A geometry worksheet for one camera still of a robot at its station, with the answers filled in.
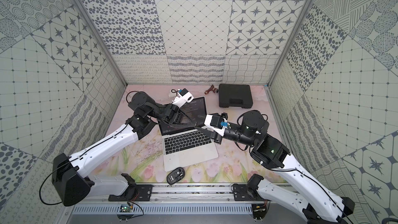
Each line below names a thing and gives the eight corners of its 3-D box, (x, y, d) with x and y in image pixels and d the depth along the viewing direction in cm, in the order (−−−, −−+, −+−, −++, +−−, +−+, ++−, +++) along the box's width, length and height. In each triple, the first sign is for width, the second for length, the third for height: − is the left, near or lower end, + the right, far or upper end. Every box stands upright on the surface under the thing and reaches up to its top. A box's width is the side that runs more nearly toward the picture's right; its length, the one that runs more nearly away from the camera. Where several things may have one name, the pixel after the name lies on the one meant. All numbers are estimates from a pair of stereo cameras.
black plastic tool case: (219, 108, 107) (219, 104, 104) (217, 88, 120) (218, 84, 116) (253, 108, 107) (254, 104, 104) (248, 88, 120) (249, 84, 116)
